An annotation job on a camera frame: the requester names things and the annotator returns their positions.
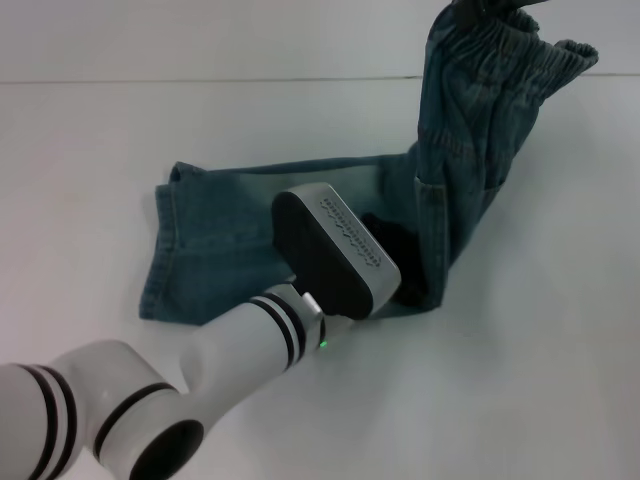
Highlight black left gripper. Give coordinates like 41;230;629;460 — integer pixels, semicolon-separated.
360;211;432;308

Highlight blue denim shorts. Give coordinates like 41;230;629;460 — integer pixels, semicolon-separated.
137;0;600;326

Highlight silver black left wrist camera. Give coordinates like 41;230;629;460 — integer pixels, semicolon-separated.
269;183;403;321

